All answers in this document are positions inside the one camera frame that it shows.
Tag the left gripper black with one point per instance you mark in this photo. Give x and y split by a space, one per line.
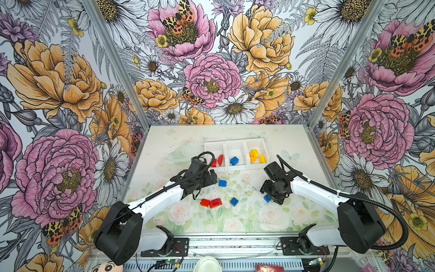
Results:
207 181

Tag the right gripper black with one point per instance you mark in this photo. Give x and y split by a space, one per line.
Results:
265 188

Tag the blue lego brick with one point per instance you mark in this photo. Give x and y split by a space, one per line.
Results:
234 161
222 183
234 201
267 198

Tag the red lego brick long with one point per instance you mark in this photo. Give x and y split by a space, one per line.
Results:
220 160

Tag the yellow lego brick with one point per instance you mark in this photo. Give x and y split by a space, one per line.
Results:
262 159
252 157
255 153

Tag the white three-compartment container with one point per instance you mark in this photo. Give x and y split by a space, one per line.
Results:
240 148

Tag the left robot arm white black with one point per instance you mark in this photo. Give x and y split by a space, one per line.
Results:
122 233

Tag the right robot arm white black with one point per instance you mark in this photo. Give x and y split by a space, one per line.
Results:
359 226

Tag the red lego brick small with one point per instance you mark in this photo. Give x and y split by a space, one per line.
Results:
205 202

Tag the red box at bottom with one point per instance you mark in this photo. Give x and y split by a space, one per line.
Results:
269 268

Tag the white round bowl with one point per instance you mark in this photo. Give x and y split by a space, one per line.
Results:
208 264

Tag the clear plastic container corner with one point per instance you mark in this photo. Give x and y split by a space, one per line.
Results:
362 262

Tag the cartoon face plush toy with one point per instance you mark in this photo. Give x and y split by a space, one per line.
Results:
107 267

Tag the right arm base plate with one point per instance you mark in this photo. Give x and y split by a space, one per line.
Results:
289 246

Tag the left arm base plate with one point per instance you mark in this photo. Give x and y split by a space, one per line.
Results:
175 247

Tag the aluminium frame rail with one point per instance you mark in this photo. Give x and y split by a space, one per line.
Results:
234 246

